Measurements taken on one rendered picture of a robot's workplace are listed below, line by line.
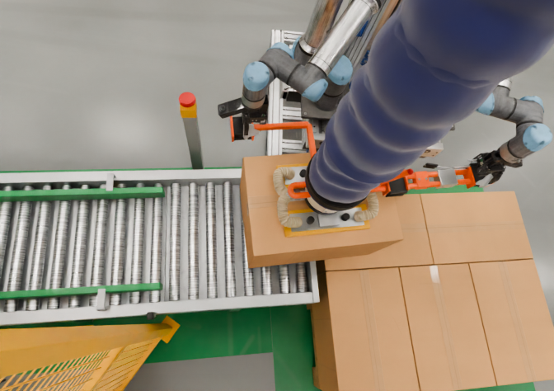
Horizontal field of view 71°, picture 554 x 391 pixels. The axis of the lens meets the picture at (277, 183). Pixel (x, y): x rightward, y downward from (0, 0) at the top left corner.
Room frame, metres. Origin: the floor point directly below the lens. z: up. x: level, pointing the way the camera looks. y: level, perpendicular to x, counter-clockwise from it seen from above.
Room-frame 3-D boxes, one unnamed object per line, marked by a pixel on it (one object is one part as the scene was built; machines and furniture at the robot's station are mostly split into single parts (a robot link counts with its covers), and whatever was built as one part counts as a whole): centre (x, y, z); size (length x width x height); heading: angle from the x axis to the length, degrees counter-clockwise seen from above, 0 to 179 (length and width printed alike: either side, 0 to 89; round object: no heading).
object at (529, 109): (0.93, -0.68, 1.50); 0.11 x 0.11 x 0.08; 6
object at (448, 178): (0.77, -0.60, 1.19); 0.07 x 0.07 x 0.04; 27
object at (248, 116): (0.67, 0.17, 1.34); 0.09 x 0.08 x 0.12; 117
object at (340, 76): (1.04, -0.06, 1.20); 0.13 x 0.12 x 0.14; 75
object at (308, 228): (0.48, -0.23, 1.09); 0.34 x 0.10 x 0.05; 117
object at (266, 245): (0.57, -0.19, 0.87); 0.60 x 0.40 x 0.40; 117
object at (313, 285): (0.55, -0.24, 0.58); 0.70 x 0.03 x 0.06; 24
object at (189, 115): (0.77, 0.49, 0.50); 0.07 x 0.07 x 1.00; 24
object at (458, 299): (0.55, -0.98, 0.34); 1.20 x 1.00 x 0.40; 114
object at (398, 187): (0.67, -0.41, 1.20); 0.10 x 0.08 x 0.06; 27
